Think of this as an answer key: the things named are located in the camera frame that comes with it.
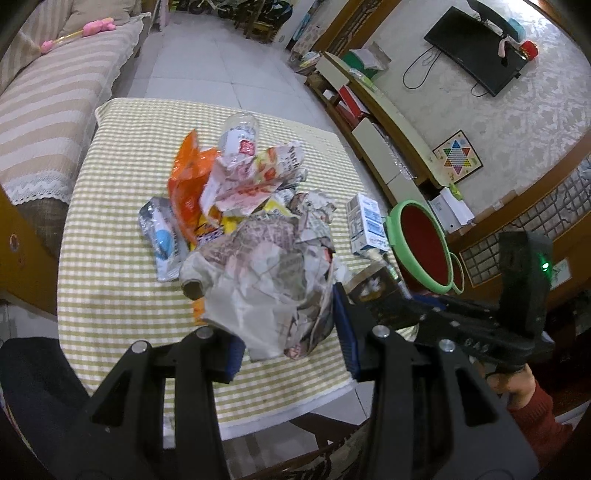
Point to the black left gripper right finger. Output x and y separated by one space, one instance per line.
433 415

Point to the person's right hand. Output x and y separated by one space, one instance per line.
520 386

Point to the long tv cabinet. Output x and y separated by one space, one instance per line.
399 158

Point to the chinese checkers board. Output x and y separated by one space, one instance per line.
457 158

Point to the orange snack bag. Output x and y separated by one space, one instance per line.
189 175

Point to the pink white paper wrapper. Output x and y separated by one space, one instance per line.
239 184

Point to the silver blue snack wrapper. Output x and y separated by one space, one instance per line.
158 225

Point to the newspaper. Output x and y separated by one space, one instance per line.
270 282

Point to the white blue carton box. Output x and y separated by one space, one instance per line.
366 226

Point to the clear plastic water bottle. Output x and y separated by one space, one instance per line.
239 137

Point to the yellow drink carton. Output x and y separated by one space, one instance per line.
217 224

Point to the striped beige sofa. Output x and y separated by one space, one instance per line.
48 101

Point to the black wall television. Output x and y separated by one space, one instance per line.
475 48

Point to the red sleeve right forearm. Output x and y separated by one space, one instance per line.
536 421

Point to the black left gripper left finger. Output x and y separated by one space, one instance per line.
154 416

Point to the green red trash bin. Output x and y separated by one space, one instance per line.
421 250

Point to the pink toy wand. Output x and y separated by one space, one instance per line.
89 29

